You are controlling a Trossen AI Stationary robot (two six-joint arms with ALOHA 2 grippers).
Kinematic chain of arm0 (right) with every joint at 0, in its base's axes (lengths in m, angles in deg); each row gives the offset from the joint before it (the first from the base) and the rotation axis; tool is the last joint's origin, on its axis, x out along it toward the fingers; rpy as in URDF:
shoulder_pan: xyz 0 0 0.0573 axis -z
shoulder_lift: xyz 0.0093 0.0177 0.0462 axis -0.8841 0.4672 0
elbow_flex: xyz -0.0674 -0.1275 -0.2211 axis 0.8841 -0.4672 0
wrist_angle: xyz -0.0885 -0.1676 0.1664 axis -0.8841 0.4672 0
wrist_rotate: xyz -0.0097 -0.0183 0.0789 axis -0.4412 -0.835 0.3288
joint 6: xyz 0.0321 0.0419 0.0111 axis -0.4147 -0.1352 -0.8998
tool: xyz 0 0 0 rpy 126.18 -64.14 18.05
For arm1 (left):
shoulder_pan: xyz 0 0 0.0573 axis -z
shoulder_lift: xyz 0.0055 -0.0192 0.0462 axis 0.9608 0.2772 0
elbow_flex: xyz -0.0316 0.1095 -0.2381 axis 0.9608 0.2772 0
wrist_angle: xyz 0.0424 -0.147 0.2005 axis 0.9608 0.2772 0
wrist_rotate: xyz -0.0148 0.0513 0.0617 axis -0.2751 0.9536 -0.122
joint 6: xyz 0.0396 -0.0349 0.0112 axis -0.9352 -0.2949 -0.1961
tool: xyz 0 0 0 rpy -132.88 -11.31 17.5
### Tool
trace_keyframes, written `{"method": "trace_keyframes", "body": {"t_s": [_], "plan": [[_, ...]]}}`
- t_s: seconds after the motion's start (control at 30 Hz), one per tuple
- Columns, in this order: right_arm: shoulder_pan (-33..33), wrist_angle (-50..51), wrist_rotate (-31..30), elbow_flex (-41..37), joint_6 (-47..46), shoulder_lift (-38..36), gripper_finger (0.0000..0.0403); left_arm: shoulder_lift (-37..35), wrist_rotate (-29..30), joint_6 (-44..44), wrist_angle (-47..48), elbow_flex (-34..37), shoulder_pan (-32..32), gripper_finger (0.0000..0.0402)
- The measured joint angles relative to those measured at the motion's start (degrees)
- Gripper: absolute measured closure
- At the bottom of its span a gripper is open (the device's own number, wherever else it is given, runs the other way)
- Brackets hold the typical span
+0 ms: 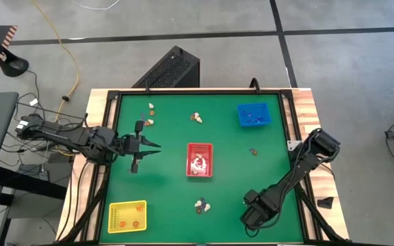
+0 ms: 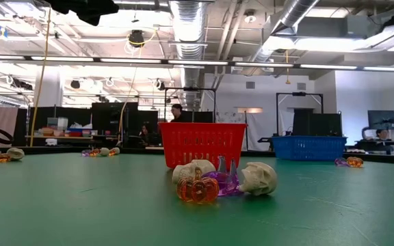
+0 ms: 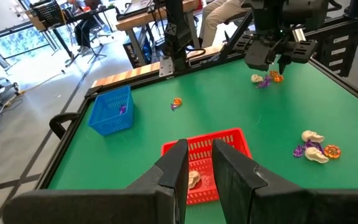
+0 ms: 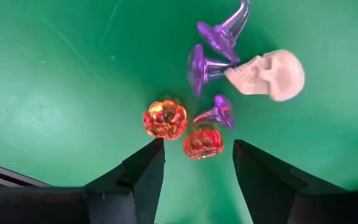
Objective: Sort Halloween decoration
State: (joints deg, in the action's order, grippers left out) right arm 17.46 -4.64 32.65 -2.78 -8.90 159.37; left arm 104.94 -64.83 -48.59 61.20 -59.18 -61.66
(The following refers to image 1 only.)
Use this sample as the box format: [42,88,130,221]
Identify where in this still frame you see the black table frame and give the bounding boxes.
[60,87,347,246]

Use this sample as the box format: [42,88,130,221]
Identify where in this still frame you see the white cable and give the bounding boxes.
[70,0,121,11]

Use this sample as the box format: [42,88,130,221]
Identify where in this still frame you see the wooden table board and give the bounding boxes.
[55,87,350,242]

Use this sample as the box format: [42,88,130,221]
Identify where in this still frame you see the yellow plastic basket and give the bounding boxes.
[107,200,148,234]

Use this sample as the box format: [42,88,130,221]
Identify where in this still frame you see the red plastic basket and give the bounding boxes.
[185,143,214,178]

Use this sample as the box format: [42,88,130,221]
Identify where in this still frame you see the blue plastic basket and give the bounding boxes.
[237,102,272,128]

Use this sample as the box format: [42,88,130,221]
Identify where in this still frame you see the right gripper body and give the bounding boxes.
[239,204,270,230]

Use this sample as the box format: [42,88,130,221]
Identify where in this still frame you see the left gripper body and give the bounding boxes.
[121,120,146,174]

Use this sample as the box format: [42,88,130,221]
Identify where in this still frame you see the black perforated computer tower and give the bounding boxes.
[131,45,201,89]

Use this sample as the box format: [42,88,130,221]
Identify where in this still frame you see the black wedge block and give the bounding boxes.
[317,197,334,209]

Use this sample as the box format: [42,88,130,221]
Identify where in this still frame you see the black desk bar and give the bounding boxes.
[0,165,68,201]

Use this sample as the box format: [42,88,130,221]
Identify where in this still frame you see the black stand base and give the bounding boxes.
[0,23,30,78]

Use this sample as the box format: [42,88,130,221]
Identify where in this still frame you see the yellow cable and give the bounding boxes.
[32,0,81,158]

